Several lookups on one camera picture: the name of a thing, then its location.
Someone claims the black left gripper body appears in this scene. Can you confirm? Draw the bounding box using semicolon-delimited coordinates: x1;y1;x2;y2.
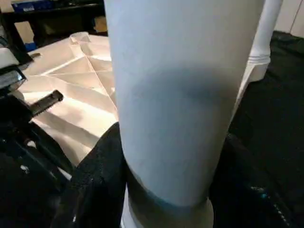
0;66;76;190

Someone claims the black work mat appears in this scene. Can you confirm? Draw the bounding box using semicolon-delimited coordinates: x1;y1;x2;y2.
0;28;304;228

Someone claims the white plastic table top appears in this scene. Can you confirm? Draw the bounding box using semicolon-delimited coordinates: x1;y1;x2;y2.
17;31;266;168

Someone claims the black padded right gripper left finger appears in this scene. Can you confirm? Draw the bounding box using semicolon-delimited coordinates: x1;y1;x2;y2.
50;123;129;228

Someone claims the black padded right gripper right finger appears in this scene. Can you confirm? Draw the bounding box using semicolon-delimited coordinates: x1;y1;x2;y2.
208;133;304;228

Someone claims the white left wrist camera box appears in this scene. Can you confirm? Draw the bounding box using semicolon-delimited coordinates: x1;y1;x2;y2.
0;47;28;93

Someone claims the white plastic table leg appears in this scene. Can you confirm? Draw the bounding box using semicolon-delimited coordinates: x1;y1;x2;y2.
246;0;285;84
103;0;266;228

